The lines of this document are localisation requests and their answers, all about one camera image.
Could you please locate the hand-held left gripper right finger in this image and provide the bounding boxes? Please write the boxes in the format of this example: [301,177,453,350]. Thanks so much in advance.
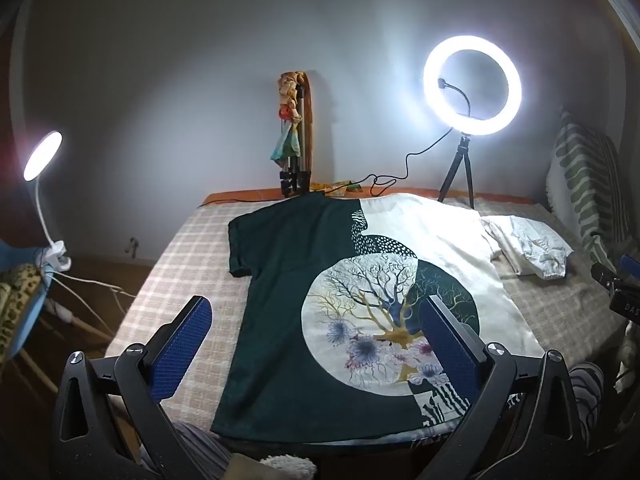
[415,295,588,480]

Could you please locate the beige checked blanket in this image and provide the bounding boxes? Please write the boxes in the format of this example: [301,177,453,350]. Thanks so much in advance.
[105,195,628,426]

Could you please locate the leopard print cloth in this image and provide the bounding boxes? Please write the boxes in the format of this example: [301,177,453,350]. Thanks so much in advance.
[0,264,43,361]

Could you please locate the white clip desk lamp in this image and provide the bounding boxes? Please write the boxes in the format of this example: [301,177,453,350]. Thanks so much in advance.
[22,131,68,272]

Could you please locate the black mini tripod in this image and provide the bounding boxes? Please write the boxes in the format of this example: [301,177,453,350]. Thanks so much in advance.
[437,135,476,208]

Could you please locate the folded silver and black tripod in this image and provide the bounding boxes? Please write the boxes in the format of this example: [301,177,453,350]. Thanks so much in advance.
[277,72,313,198]

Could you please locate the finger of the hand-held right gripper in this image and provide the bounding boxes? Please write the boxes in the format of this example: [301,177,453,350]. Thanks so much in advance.
[590,252,640,293]

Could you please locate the white lamp cable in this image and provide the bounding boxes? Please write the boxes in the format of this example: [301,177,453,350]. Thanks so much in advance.
[50,270,136,301]

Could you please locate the black gooseneck phone holder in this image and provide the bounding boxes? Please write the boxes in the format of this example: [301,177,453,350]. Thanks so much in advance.
[437,77,473,116]

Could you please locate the person's striped pants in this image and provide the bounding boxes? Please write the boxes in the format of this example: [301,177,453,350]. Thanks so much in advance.
[140,362,606,480]

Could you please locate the black power cable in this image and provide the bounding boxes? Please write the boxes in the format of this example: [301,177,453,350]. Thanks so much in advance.
[202,125,458,206]

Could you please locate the white fluffy cloth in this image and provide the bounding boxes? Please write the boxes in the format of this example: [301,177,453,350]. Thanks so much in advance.
[257,454,318,480]

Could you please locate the white power strip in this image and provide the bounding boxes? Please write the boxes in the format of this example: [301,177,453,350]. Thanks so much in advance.
[47,299,76,321]

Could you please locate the white ring light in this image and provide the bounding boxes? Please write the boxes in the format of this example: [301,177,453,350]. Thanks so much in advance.
[422,35,523,137]

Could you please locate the green and white printed T-shirt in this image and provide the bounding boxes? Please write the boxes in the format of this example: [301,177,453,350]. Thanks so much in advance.
[210,192,546,446]

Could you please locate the blue chair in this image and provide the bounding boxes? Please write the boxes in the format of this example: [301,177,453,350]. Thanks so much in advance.
[0,240,113,396]

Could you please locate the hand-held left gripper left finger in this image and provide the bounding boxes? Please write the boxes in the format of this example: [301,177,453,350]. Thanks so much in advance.
[52,296,236,480]

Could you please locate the white folded garment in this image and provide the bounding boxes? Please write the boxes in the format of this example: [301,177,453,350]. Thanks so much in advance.
[482,215,573,278]

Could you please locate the yellow and green cloth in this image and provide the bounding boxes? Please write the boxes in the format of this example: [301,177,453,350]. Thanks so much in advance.
[312,180,366,196]

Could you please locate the green striped pillow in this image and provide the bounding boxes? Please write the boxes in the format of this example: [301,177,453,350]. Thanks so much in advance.
[545,107,633,266]

